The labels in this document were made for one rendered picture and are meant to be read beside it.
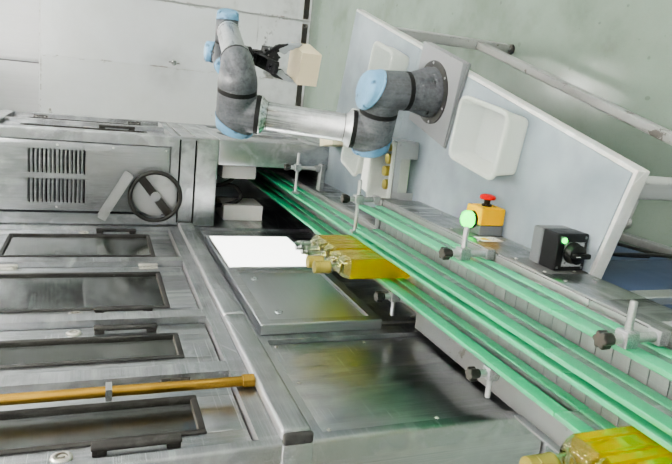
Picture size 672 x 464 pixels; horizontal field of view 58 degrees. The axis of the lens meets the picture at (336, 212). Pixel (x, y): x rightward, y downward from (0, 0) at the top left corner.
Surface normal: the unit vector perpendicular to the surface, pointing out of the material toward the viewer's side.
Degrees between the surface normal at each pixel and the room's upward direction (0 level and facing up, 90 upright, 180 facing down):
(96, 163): 90
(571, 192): 0
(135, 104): 90
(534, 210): 0
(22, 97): 90
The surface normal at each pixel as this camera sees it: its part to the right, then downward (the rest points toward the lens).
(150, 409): 0.10, -0.98
